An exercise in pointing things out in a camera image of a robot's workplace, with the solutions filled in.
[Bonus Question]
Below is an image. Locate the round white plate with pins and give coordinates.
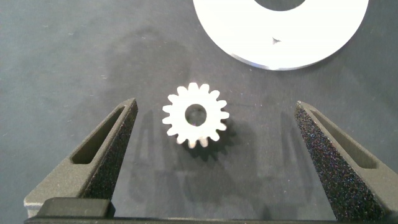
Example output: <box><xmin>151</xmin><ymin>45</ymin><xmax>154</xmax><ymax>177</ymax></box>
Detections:
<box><xmin>192</xmin><ymin>0</ymin><xmax>370</xmax><ymax>72</ymax></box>

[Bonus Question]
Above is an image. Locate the dark mat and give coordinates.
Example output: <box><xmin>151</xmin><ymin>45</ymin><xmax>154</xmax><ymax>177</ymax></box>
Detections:
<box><xmin>0</xmin><ymin>0</ymin><xmax>398</xmax><ymax>222</ymax></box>

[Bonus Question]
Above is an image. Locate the small steel spur gear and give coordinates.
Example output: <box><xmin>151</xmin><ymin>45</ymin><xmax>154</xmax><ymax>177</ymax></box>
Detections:
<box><xmin>161</xmin><ymin>82</ymin><xmax>231</xmax><ymax>149</ymax></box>

